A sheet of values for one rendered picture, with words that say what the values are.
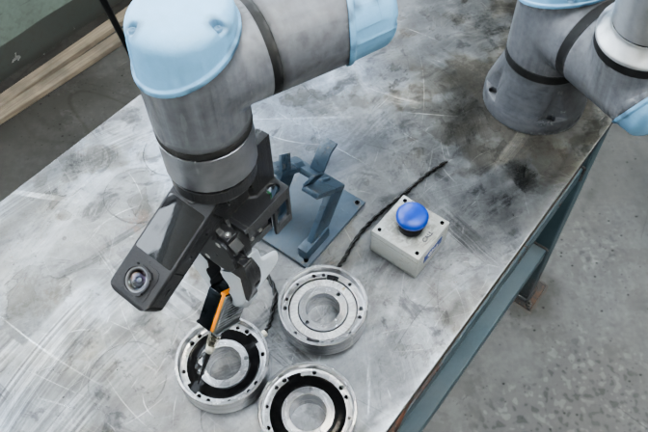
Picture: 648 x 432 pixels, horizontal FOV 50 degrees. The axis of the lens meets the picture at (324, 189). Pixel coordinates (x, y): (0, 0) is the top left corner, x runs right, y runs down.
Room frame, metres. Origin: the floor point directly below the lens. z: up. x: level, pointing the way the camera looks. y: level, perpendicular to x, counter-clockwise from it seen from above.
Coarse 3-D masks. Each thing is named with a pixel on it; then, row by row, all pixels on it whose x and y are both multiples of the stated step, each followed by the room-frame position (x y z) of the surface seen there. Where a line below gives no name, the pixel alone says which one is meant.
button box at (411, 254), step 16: (384, 224) 0.48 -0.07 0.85; (432, 224) 0.48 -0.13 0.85; (448, 224) 0.48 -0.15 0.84; (384, 240) 0.46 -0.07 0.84; (400, 240) 0.46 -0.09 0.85; (416, 240) 0.46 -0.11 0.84; (432, 240) 0.46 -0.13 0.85; (384, 256) 0.46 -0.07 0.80; (400, 256) 0.45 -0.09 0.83; (416, 256) 0.44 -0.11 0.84; (432, 256) 0.46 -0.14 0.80; (416, 272) 0.43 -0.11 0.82
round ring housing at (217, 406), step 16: (192, 336) 0.35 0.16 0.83; (256, 336) 0.35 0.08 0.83; (176, 352) 0.32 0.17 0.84; (224, 352) 0.33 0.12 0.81; (240, 352) 0.33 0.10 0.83; (176, 368) 0.30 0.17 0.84; (208, 368) 0.32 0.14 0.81; (240, 368) 0.31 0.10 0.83; (208, 384) 0.29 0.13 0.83; (224, 384) 0.29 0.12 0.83; (256, 384) 0.28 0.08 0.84; (192, 400) 0.27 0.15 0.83; (224, 400) 0.27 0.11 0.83; (240, 400) 0.27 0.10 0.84
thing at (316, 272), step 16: (304, 272) 0.42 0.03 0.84; (320, 272) 0.43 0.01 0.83; (336, 272) 0.42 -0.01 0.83; (288, 288) 0.41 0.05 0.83; (320, 288) 0.40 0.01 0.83; (352, 288) 0.40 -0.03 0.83; (288, 304) 0.39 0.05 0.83; (304, 304) 0.38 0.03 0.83; (320, 304) 0.40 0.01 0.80; (336, 304) 0.39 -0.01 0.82; (288, 320) 0.36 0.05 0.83; (304, 320) 0.36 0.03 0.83; (336, 320) 0.36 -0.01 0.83; (288, 336) 0.34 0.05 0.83; (304, 336) 0.34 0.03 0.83; (352, 336) 0.34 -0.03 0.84; (320, 352) 0.33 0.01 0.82; (336, 352) 0.33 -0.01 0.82
